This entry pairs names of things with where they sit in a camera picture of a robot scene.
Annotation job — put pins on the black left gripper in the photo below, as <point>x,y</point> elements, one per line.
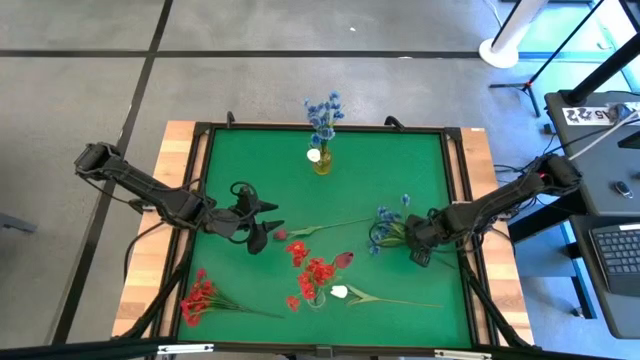
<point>222,222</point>

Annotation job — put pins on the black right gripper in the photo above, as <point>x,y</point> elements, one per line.
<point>425,235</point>

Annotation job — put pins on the red artificial tulip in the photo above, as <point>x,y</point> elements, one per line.
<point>344,260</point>
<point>280,234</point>

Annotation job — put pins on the blue artificial flower bunch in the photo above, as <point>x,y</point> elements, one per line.
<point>387,220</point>
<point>324,120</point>

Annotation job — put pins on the white artificial tulip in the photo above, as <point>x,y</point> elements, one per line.
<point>313,155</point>
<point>339,291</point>

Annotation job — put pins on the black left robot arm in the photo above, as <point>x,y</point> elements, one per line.
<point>150,192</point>

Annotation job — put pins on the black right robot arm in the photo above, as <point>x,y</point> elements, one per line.
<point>500,200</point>

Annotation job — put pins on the yellow glass vase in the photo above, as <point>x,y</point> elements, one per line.
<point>323,166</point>

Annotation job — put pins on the clear glass vase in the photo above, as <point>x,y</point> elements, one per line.
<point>317,302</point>

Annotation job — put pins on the green table mat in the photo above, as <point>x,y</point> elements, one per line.
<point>375,165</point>

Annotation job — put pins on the black keyboard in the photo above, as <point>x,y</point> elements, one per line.
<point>620,255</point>

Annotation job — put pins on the black tripod stand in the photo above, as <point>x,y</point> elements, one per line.
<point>527,86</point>

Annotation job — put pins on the black desk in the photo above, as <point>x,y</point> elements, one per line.
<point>600,165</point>

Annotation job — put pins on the dark grey desk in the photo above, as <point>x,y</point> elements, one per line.
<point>620,315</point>

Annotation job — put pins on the black key fob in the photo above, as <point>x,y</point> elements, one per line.
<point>623,189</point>

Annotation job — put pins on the white printed label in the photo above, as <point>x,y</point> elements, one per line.
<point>585,115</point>

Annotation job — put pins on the white round-base stand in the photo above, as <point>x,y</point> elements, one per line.
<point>500,52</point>

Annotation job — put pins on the grey chair leg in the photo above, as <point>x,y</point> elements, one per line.
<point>17,223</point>

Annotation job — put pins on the black table border frame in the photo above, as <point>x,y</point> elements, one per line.
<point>270,126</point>

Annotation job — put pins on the silver aluminium bracket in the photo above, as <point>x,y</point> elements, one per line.
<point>462,355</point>
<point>185,348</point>

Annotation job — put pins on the black slanted post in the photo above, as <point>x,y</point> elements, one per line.
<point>605,72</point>

